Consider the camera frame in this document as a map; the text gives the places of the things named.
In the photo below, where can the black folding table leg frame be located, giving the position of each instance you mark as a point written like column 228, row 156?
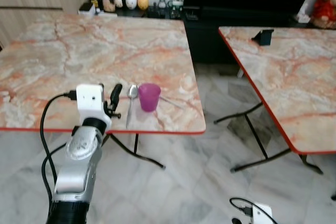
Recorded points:
column 257, row 135
column 136, row 142

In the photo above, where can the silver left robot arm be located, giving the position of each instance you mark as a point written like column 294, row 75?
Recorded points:
column 79, row 161

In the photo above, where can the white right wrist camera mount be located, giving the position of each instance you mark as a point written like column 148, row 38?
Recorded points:
column 261, row 216

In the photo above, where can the white egg figure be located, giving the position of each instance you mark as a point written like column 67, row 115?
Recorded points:
column 132, row 1

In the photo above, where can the silver metal spoon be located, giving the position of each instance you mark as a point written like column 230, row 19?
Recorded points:
column 133, row 92

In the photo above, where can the red-lidded glass jar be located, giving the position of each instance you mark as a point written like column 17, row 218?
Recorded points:
column 108, row 2

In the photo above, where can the purple plastic cup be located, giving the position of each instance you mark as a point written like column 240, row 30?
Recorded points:
column 149, row 98

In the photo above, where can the red laughing figurine statue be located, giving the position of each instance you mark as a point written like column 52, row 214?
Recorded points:
column 325, row 3

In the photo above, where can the yellow egg figure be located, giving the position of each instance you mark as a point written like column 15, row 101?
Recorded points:
column 143, row 2

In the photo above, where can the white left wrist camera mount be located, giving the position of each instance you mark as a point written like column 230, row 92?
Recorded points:
column 89, row 100

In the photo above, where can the black egg figure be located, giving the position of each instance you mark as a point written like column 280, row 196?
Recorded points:
column 120, row 1

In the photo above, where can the black phone stand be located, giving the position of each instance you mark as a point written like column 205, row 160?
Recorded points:
column 264, row 38

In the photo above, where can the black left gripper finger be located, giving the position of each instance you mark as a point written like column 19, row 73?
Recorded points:
column 116, row 94

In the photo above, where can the flat white box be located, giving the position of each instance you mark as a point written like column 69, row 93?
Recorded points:
column 86, row 8

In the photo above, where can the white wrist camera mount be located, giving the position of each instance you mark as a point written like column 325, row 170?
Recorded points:
column 89, row 100
column 261, row 216

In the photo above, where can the thin silver metal utensil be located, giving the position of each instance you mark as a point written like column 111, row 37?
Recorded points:
column 170, row 100

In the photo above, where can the white tissue pack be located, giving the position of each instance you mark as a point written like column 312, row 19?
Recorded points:
column 303, row 17

